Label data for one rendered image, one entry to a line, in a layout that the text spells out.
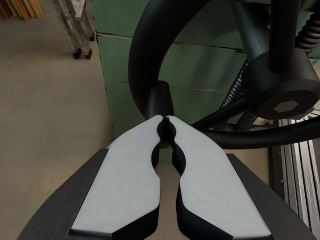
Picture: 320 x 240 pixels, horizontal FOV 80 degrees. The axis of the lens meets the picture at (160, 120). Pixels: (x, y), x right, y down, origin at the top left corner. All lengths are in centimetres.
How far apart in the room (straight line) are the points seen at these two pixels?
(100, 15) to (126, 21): 4
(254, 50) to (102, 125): 93
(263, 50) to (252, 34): 3
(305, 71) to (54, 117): 110
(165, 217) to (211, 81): 67
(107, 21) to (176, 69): 16
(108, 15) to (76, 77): 96
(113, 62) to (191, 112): 26
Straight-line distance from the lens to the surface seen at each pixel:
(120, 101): 52
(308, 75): 20
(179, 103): 52
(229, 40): 40
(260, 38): 24
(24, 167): 109
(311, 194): 100
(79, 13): 129
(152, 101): 16
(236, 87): 30
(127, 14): 35
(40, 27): 171
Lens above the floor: 94
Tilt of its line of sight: 59 degrees down
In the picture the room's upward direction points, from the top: 15 degrees clockwise
